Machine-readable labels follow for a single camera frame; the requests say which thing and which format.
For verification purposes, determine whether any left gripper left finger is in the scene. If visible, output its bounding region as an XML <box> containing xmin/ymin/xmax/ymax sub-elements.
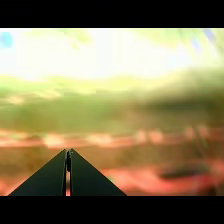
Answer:
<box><xmin>8</xmin><ymin>148</ymin><xmax>68</xmax><ymax>197</ymax></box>

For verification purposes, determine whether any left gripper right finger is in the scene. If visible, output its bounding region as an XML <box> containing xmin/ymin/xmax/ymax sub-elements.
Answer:
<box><xmin>70</xmin><ymin>148</ymin><xmax>127</xmax><ymax>197</ymax></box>

